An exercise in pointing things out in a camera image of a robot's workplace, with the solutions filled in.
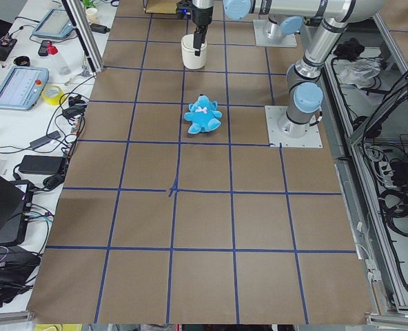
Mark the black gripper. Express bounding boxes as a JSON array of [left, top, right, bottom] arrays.
[[192, 6, 212, 57]]

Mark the near teach pendant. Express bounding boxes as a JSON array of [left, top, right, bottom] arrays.
[[0, 66, 49, 111]]

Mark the teach pendant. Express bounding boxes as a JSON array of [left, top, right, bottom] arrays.
[[0, 66, 49, 111], [32, 9, 73, 39]]

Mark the crumpled white cloth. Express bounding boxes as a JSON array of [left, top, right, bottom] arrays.
[[338, 59, 380, 88]]

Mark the black computer box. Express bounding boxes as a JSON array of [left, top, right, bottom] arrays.
[[0, 176, 33, 247]]

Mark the yellow tape roll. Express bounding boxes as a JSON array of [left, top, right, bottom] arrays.
[[41, 85, 63, 106]]

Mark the black power adapter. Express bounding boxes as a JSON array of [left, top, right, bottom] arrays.
[[19, 155, 64, 175]]

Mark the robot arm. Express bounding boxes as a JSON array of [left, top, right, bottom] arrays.
[[223, 1, 385, 138], [264, 16, 303, 40]]

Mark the blue teddy bear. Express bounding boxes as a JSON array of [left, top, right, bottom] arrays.
[[184, 94, 222, 134]]

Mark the aluminium frame post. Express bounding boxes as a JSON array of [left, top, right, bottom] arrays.
[[61, 0, 103, 73]]

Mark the white trash can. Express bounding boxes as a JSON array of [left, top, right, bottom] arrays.
[[181, 34, 207, 70]]

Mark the red capped plastic bottle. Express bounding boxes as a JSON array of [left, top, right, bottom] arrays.
[[47, 41, 71, 75]]

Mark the far teach pendant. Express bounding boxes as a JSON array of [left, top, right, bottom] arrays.
[[32, 9, 73, 39]]

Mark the paper cup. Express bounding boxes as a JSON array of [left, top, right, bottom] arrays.
[[85, 8, 99, 24]]

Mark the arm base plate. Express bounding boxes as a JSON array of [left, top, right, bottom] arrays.
[[253, 19, 298, 48], [265, 106, 323, 148]]

